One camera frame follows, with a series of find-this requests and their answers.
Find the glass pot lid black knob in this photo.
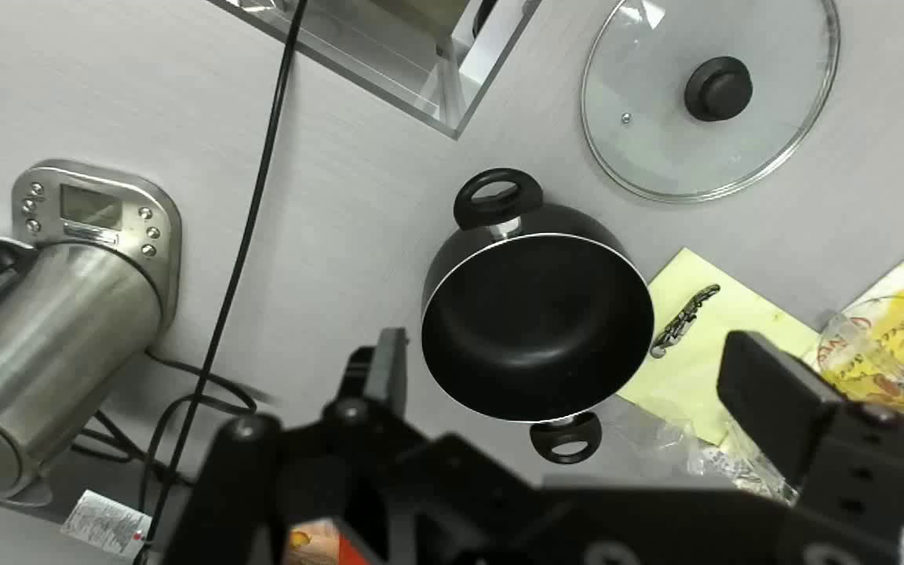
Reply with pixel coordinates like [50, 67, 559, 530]
[575, 0, 846, 204]

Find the black kettle cord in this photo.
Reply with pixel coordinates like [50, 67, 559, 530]
[70, 347, 268, 489]

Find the stainless steel electric kettle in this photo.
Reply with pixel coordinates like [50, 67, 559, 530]
[0, 235, 165, 503]

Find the black cooking pot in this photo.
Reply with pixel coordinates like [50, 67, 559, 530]
[419, 166, 655, 469]

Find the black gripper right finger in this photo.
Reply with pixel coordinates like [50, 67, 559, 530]
[716, 330, 904, 538]

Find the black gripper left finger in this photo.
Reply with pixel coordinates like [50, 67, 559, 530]
[163, 326, 445, 565]

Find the yellow paper sheet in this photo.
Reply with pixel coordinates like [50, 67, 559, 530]
[614, 246, 824, 449]

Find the long black power cable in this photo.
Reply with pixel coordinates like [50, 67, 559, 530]
[133, 0, 315, 565]

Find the small white sachet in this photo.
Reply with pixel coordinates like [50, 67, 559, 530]
[57, 487, 153, 562]

